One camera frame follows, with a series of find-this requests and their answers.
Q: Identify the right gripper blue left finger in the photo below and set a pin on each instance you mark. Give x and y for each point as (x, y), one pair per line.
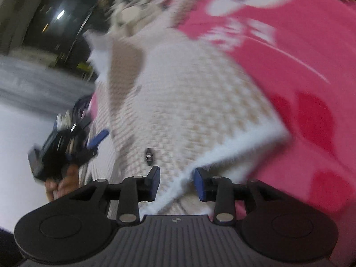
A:
(152, 182)

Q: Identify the grey curtain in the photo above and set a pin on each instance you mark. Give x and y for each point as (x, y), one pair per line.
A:
(40, 90)

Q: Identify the pink patterned bed sheet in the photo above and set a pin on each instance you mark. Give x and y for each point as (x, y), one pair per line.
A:
(301, 55)

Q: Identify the person's left hand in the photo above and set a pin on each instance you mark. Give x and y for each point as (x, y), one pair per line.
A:
(67, 185)

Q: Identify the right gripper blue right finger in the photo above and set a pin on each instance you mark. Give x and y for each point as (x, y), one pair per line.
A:
(203, 184)

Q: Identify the white beige checkered knit cardigan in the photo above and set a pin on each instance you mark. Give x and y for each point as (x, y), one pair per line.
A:
(183, 99)

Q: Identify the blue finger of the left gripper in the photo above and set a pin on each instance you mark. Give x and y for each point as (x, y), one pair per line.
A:
(94, 143)

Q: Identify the stack of folded clothes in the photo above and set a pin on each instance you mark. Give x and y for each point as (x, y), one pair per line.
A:
(79, 115)

